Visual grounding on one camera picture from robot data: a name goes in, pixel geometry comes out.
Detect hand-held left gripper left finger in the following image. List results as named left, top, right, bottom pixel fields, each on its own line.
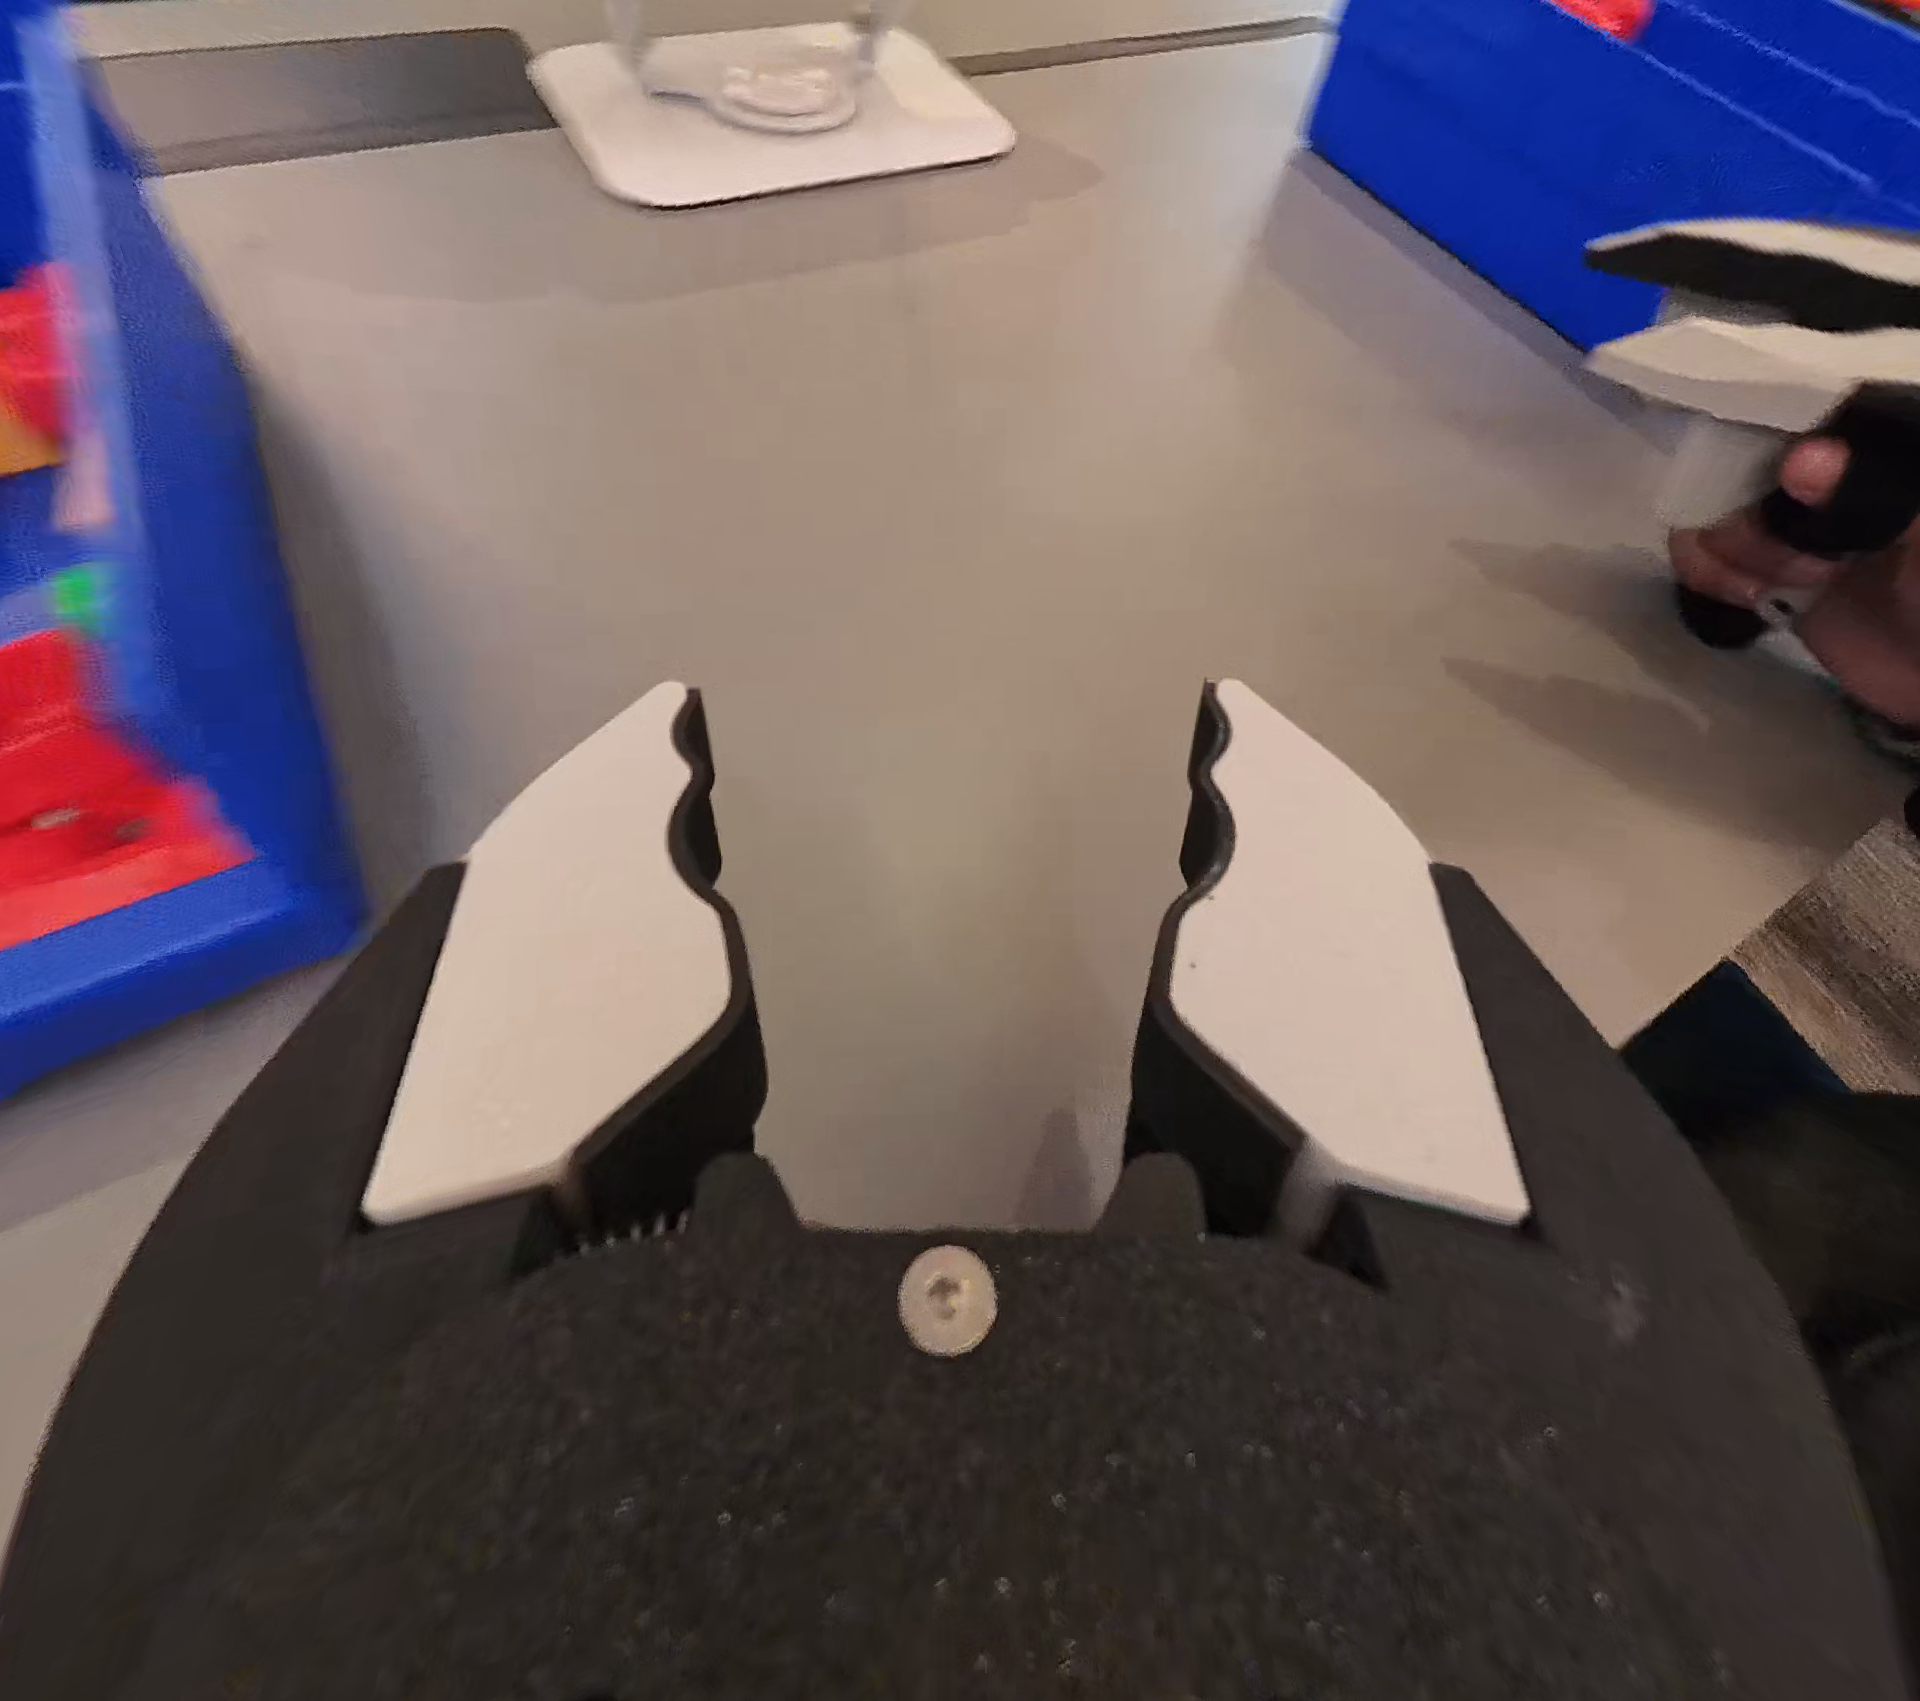
left=361, top=681, right=771, bottom=1231

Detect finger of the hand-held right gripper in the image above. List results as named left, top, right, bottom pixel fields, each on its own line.
left=1587, top=318, right=1920, bottom=439
left=1585, top=216, right=1920, bottom=334

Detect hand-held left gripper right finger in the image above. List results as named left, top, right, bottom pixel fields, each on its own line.
left=1128, top=678, right=1537, bottom=1253

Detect blue plastic bin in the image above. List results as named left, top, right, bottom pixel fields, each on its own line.
left=0, top=0, right=372, bottom=1106
left=1303, top=0, right=1920, bottom=361

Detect grey desk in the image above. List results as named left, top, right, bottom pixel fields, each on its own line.
left=0, top=0, right=1920, bottom=1480

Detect person's right hand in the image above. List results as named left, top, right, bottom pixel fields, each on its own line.
left=1665, top=432, right=1920, bottom=764

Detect red toy block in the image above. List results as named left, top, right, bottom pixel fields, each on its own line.
left=0, top=628, right=255, bottom=950
left=0, top=268, right=81, bottom=450

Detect person's dark trousers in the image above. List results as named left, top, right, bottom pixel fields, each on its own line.
left=1620, top=959, right=1920, bottom=1434

